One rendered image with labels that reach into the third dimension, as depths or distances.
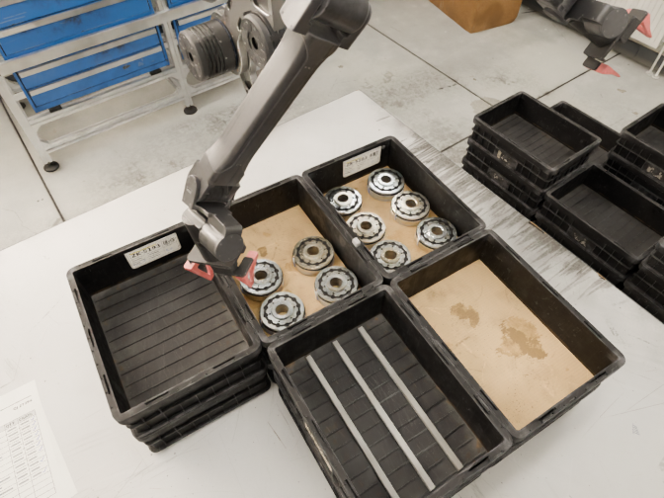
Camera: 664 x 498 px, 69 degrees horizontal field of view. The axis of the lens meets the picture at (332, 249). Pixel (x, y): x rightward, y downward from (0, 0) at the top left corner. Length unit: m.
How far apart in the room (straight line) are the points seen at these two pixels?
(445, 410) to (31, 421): 0.93
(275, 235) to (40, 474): 0.74
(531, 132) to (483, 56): 1.49
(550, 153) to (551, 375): 1.21
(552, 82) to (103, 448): 3.16
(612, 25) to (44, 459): 1.49
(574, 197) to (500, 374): 1.22
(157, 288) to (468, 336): 0.74
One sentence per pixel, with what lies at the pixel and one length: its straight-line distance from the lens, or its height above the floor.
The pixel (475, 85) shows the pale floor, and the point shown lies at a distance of 3.37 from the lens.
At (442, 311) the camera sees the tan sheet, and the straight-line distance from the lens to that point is 1.17.
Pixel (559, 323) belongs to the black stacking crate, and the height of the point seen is 0.87.
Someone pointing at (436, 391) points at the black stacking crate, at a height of 0.83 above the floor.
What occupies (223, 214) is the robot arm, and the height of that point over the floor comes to 1.18.
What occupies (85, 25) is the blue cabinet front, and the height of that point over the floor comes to 0.65.
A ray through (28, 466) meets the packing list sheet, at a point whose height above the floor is 0.70.
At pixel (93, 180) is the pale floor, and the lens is 2.89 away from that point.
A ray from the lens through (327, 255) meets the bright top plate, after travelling 1.19.
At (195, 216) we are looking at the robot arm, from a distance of 0.90.
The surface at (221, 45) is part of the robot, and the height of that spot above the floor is 0.93.
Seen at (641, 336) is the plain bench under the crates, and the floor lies 0.70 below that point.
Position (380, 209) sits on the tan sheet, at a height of 0.83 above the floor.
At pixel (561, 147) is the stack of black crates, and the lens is 2.23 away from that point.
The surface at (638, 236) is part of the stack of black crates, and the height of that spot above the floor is 0.38.
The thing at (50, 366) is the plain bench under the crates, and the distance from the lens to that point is 1.41.
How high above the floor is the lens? 1.82
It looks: 53 degrees down
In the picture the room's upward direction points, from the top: straight up
